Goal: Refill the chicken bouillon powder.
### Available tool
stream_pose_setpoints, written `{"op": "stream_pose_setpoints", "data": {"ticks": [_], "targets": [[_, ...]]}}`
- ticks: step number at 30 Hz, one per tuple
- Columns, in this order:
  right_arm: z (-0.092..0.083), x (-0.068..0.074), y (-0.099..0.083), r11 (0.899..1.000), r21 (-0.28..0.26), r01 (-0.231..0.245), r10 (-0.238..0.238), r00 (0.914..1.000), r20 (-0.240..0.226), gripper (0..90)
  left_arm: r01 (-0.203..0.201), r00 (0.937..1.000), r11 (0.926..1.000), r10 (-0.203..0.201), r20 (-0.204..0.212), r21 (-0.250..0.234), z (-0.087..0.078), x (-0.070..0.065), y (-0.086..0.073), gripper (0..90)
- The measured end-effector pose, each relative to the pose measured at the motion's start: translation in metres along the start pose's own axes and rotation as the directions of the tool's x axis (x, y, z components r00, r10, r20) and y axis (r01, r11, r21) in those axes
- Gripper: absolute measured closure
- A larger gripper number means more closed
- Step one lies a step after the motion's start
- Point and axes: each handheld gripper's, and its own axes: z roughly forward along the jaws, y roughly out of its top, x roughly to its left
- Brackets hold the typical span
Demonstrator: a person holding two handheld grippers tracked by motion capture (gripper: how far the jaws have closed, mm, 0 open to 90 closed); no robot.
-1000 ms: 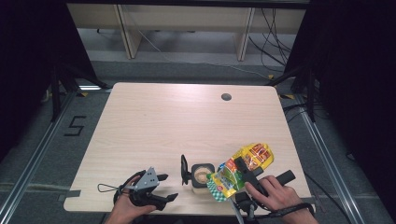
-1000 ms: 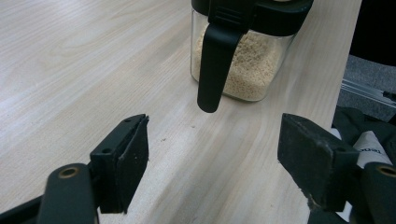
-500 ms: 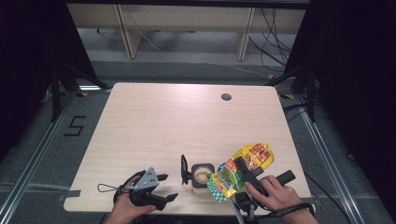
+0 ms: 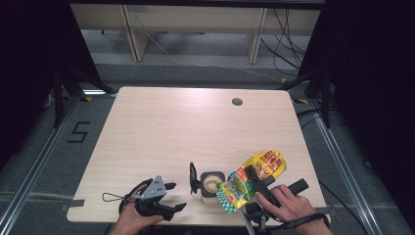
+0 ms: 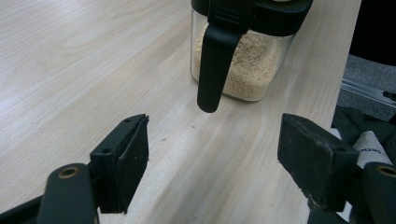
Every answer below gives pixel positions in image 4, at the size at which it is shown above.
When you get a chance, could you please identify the black metal stand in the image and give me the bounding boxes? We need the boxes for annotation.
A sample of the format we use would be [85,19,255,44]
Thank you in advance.
[277,69,334,130]
[51,64,115,129]

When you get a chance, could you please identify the person's right hand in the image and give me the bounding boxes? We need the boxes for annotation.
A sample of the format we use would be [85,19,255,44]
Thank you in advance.
[254,183,320,227]

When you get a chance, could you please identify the thin wire loop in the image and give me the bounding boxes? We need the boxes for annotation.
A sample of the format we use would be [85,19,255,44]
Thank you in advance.
[101,192,126,203]

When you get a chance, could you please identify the yellow pouch with green cap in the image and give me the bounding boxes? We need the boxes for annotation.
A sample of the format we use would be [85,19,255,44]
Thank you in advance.
[215,149,288,215]

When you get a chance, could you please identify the black left wrist strap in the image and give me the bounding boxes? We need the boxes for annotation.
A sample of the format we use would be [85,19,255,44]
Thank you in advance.
[117,177,154,214]

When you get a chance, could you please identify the black floor cable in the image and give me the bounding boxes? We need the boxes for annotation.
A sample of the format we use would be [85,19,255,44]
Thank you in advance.
[317,180,344,224]

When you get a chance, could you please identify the person's left hand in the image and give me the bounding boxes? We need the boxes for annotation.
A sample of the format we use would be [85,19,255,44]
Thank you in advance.
[110,184,164,235]

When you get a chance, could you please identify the beige powder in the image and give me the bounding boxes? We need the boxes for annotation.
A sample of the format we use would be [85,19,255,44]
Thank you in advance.
[204,174,221,194]

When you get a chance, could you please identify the black right wrist strap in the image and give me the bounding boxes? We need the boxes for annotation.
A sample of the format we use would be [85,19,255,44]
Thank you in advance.
[266,212,331,233]

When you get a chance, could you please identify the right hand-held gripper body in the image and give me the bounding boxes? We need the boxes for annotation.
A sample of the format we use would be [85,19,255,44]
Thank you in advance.
[243,177,310,235]

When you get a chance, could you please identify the black hanging cables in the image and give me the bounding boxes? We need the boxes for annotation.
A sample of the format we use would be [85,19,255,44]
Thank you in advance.
[259,8,309,78]

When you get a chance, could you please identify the black wrist strap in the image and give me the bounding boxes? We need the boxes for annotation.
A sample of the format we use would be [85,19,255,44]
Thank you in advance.
[117,177,154,214]
[266,212,331,233]

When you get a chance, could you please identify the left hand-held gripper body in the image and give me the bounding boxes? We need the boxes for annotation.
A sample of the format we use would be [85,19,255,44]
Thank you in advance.
[134,174,177,222]

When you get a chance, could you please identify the metal floor rail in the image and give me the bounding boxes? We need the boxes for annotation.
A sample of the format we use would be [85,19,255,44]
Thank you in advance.
[0,95,82,235]
[307,98,384,235]

